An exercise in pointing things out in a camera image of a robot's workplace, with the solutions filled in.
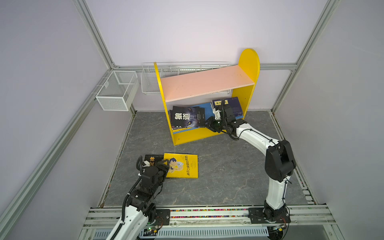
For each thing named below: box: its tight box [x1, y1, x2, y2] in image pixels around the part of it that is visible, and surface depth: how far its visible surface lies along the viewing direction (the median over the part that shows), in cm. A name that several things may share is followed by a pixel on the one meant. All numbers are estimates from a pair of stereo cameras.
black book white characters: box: [172, 106, 205, 128], surface depth 93 cm
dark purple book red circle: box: [169, 109, 205, 130], surface depth 91 cm
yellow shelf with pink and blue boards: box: [154, 48, 261, 146], surface depth 87 cm
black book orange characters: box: [144, 154, 164, 167], surface depth 92 cm
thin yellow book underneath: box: [163, 153, 199, 179], surface depth 89 cm
